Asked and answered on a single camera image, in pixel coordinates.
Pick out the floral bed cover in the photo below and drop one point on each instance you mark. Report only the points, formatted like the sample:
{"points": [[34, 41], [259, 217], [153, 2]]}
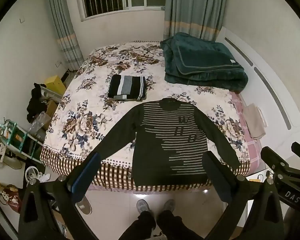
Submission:
{"points": [[90, 100]]}

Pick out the pink plaid bed sheet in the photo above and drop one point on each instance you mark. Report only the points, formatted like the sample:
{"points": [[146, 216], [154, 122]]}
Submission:
{"points": [[252, 150]]}

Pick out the teal storage rack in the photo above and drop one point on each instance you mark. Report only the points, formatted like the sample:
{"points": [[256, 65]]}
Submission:
{"points": [[22, 140]]}

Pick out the person's leg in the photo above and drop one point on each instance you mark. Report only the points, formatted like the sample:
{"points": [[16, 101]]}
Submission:
{"points": [[173, 226], [140, 226]]}

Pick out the person's left leg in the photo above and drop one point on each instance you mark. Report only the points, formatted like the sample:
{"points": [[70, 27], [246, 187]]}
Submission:
{"points": [[140, 226]]}

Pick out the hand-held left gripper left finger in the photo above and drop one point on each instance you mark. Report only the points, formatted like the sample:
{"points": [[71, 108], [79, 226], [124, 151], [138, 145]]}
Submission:
{"points": [[86, 173]]}

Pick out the clear plastic bag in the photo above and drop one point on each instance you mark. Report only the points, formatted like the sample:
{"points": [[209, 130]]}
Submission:
{"points": [[38, 123]]}

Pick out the wall switch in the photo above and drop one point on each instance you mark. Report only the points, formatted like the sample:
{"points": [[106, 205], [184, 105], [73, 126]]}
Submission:
{"points": [[22, 20]]}

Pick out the person's right leg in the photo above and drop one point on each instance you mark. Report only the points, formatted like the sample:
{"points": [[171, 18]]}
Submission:
{"points": [[173, 226]]}

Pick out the red printed bag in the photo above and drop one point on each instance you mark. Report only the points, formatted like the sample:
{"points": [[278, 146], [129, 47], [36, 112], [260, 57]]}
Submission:
{"points": [[11, 198]]}

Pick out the folded dark green blanket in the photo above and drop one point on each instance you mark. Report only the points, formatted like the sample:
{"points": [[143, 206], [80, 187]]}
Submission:
{"points": [[205, 60]]}

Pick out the beige slipper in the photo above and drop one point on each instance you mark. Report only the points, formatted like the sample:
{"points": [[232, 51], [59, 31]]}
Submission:
{"points": [[13, 162]]}

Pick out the yellow box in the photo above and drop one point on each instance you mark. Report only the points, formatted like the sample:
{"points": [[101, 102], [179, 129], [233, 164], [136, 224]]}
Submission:
{"points": [[55, 85]]}

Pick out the small white fan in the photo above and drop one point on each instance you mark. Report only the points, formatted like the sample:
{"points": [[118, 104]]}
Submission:
{"points": [[31, 173]]}

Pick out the person's grey shoe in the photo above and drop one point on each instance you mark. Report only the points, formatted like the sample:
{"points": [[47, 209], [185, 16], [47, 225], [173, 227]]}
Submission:
{"points": [[143, 205], [169, 205]]}

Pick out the person's left grey shoe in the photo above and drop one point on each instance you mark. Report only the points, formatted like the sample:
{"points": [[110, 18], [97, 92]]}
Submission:
{"points": [[143, 205]]}

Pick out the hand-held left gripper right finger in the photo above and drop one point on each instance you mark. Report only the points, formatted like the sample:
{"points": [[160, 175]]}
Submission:
{"points": [[216, 173]]}

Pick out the grey sneaker on floor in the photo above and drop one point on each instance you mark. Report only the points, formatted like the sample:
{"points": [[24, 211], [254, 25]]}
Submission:
{"points": [[84, 206]]}

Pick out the white bed headboard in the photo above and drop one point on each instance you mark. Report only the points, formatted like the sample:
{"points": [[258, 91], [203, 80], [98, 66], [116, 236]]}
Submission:
{"points": [[272, 75]]}

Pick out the dark striped sweater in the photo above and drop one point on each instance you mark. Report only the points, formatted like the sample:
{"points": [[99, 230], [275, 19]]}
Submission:
{"points": [[152, 152]]}

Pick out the beige folded cloth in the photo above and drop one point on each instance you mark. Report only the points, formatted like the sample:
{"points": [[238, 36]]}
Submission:
{"points": [[255, 121]]}

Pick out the folded black grey striped sweater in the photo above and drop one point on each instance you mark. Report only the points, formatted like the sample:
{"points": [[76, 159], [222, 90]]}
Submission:
{"points": [[127, 86]]}

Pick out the grey-green curtain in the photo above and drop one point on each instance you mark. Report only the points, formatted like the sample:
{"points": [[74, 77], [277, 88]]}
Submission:
{"points": [[62, 25], [192, 7]]}

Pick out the cardboard box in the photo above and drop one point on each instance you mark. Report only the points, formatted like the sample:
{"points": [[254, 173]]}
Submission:
{"points": [[50, 112]]}

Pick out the person's right grey shoe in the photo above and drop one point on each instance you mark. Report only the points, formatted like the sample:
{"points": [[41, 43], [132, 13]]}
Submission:
{"points": [[169, 205]]}

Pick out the black clothes pile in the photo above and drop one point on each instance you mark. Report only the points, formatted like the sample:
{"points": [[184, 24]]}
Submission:
{"points": [[35, 102]]}

